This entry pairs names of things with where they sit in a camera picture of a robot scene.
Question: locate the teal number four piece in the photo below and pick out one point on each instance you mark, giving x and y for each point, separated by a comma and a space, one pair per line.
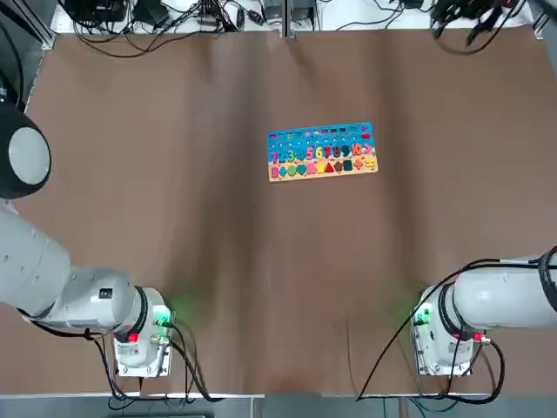
300, 154

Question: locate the red number seven piece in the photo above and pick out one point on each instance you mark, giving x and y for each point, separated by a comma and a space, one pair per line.
328, 152

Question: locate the green number three piece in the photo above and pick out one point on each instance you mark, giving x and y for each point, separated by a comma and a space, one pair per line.
290, 154

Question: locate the dark teal number nine piece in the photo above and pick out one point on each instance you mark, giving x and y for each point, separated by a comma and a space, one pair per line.
346, 151

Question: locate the aluminium frame post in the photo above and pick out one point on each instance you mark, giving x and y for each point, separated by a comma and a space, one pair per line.
287, 22
41, 35
544, 22

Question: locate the pink number five piece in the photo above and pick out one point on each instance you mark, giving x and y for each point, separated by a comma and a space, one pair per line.
310, 153

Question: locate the grey purple number eight piece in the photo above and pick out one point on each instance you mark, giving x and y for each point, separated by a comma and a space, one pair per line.
337, 151

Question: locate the pink trapezoid piece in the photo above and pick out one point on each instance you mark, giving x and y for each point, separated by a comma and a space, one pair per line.
310, 168

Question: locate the dark green square piece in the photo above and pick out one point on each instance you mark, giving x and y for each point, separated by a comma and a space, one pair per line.
347, 165

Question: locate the pink greater-than sign piece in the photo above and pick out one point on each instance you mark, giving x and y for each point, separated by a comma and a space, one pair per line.
368, 148

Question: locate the yellow shape piece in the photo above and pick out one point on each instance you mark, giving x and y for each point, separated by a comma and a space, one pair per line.
320, 167

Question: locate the black USB hub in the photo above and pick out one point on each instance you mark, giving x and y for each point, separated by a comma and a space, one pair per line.
209, 21

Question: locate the blue wooden toy board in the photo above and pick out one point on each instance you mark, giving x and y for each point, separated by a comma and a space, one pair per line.
322, 141

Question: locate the green circle piece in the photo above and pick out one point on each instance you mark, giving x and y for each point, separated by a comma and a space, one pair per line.
290, 170

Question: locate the pink rectangle piece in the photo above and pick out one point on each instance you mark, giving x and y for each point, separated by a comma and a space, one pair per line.
274, 171

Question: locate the black monitor stand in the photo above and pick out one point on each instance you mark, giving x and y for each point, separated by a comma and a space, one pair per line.
150, 11

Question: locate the black box device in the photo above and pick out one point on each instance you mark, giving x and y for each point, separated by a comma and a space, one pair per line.
95, 8

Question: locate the blue number two piece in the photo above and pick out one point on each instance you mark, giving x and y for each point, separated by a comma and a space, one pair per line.
282, 155

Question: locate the yellow number six piece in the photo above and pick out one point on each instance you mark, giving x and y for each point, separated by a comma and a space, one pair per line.
319, 153

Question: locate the dark brown shape piece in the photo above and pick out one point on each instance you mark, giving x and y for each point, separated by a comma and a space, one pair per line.
338, 166

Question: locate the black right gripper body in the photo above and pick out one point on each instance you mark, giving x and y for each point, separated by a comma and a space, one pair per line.
467, 6

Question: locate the yellow equals sign piece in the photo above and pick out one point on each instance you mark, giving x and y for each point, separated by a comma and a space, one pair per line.
370, 162

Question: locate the pink number one piece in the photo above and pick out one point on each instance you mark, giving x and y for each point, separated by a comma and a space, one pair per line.
274, 156

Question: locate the black power adapter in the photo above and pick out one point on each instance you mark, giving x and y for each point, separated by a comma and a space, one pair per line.
411, 3

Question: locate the orange plus sign piece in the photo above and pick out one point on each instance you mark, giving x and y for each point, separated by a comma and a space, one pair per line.
358, 164

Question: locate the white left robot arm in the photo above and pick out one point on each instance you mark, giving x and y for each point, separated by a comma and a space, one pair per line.
65, 296

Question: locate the red triangle piece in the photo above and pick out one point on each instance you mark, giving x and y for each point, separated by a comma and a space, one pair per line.
329, 167

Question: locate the orange number ten piece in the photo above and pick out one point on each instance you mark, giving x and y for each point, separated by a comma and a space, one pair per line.
357, 150

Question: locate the teal heart piece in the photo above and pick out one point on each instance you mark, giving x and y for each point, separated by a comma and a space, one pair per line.
300, 169

